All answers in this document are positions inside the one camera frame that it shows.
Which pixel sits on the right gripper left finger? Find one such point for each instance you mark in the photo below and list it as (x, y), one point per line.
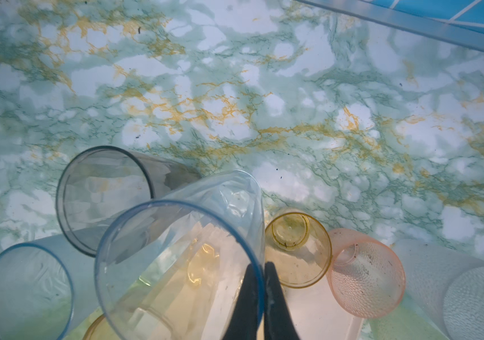
(244, 321)

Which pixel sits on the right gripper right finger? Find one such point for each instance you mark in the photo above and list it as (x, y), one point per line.
(277, 319)

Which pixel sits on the blue clear faceted glass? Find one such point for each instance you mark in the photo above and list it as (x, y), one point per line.
(172, 268)

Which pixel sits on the amber tall glass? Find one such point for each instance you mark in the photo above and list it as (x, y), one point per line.
(100, 330)

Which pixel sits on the beige plastic tray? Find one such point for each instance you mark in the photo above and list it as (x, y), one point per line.
(316, 314)

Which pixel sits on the small yellow glass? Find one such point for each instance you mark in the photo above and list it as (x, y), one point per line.
(299, 246)

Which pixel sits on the small pink frosted glass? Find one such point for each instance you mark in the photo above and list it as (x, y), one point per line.
(366, 277)

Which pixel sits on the green frosted glass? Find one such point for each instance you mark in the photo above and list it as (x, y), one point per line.
(406, 321)

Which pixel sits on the white frosted glass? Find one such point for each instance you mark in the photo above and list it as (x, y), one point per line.
(447, 285)

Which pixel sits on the grey smoky tall glass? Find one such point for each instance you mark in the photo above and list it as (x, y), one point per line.
(102, 182)

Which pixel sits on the blue frosted tall glass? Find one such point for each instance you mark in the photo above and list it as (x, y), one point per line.
(46, 289)

